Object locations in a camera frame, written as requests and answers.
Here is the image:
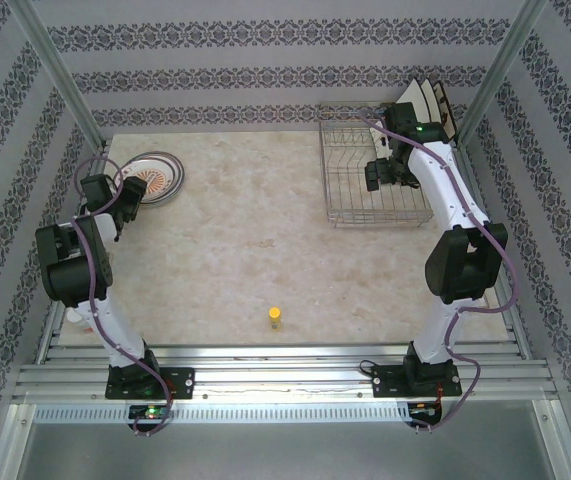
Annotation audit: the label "aluminium frame post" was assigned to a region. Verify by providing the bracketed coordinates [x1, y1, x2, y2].
[457, 0, 550, 147]
[7, 0, 112, 151]

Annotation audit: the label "metal wire dish rack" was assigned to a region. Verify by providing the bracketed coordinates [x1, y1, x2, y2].
[318, 102, 436, 229]

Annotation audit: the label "white jar orange label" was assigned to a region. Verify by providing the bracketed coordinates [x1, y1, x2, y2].
[67, 308, 91, 332]

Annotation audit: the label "circuit board green light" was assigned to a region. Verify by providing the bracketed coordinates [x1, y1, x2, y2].
[128, 403, 170, 421]

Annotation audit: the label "white slotted cable duct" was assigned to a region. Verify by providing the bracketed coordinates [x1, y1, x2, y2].
[32, 402, 411, 424]

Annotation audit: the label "large round patterned plate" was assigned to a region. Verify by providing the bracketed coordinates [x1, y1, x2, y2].
[113, 148, 187, 207]

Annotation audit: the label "white square plate dark rim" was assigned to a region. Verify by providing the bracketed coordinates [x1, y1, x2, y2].
[395, 79, 429, 124]
[421, 81, 442, 124]

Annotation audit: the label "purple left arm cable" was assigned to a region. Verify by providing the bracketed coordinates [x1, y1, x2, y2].
[75, 155, 176, 436]

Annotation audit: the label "aluminium mounting rails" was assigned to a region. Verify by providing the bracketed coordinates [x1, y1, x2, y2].
[12, 342, 560, 401]

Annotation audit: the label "grey metal panel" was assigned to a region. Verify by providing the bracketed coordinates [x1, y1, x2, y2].
[4, 403, 569, 480]

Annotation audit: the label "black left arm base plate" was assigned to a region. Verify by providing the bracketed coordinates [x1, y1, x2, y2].
[104, 367, 195, 400]

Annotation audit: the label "small round patterned plate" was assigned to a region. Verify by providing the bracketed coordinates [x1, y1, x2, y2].
[123, 155, 179, 200]

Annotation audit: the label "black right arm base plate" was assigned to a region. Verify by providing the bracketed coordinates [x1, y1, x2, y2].
[372, 364, 462, 399]

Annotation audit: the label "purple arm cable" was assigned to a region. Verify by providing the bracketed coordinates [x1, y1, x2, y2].
[75, 155, 176, 436]
[357, 112, 522, 435]

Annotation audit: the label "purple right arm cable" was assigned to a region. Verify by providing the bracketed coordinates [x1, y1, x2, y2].
[357, 112, 522, 435]

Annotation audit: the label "aluminium side rail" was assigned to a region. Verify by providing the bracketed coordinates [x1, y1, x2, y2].
[34, 142, 112, 365]
[454, 144, 535, 360]

